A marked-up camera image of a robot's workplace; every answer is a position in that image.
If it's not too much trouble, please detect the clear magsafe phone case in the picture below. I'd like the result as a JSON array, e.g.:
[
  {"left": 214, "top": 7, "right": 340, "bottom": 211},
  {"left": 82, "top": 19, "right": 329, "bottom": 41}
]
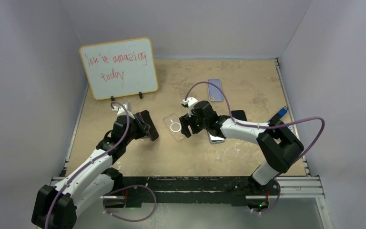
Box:
[{"left": 163, "top": 113, "right": 186, "bottom": 142}]

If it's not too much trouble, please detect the lilac phone case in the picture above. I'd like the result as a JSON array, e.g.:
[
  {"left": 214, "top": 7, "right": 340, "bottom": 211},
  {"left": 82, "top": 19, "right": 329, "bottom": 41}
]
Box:
[{"left": 208, "top": 79, "right": 224, "bottom": 102}]

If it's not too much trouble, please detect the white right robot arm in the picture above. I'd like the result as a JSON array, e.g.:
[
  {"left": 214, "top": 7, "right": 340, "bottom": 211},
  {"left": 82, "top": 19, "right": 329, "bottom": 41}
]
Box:
[{"left": 179, "top": 97, "right": 304, "bottom": 194}]

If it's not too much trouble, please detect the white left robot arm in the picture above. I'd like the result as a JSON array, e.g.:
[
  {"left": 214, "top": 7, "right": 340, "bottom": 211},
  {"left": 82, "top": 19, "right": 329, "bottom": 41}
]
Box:
[{"left": 31, "top": 110, "right": 159, "bottom": 229}]

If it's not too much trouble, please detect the black phone in black case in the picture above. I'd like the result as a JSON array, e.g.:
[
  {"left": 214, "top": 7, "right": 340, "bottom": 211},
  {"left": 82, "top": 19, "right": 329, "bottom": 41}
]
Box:
[{"left": 231, "top": 110, "right": 247, "bottom": 121}]

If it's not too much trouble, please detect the yellow framed whiteboard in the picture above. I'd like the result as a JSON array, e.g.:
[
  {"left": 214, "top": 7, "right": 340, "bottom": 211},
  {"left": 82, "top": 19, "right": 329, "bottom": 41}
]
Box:
[{"left": 79, "top": 37, "right": 159, "bottom": 100}]

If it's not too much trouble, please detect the blue stapler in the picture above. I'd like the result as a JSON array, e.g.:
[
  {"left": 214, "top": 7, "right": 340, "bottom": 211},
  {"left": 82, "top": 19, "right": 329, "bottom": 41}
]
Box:
[{"left": 268, "top": 106, "right": 288, "bottom": 123}]

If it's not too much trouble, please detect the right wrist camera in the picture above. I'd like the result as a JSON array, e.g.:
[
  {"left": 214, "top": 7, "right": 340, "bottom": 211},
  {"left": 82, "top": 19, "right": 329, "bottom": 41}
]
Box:
[{"left": 182, "top": 97, "right": 198, "bottom": 117}]

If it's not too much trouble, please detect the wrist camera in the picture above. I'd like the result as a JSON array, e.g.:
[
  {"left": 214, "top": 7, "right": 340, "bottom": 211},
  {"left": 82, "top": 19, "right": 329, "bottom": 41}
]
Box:
[
  {"left": 111, "top": 101, "right": 134, "bottom": 119},
  {"left": 182, "top": 97, "right": 198, "bottom": 117}
]

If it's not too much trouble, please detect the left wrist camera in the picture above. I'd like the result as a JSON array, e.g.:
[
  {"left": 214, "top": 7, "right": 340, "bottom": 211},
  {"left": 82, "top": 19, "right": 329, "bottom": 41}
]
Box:
[{"left": 111, "top": 101, "right": 134, "bottom": 119}]

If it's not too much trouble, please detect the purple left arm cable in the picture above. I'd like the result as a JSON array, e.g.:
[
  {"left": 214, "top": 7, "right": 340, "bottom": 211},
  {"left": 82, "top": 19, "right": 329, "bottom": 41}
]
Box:
[{"left": 44, "top": 101, "right": 131, "bottom": 229}]

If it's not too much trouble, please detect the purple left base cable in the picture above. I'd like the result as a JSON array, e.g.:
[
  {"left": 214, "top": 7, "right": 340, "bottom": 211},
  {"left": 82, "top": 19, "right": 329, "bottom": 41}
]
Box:
[{"left": 102, "top": 185, "right": 157, "bottom": 223}]

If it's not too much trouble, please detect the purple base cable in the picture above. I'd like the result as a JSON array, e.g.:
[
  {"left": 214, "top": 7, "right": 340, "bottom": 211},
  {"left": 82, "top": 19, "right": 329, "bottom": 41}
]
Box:
[
  {"left": 249, "top": 178, "right": 281, "bottom": 216},
  {"left": 102, "top": 185, "right": 157, "bottom": 223}
]

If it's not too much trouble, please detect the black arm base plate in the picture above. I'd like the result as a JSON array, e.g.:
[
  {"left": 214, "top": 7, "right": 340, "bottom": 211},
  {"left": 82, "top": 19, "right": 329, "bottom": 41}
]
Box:
[{"left": 104, "top": 176, "right": 280, "bottom": 209}]

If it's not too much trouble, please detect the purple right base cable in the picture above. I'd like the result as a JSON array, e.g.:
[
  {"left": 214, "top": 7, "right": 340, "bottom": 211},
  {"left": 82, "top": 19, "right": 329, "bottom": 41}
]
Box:
[{"left": 249, "top": 178, "right": 281, "bottom": 216}]

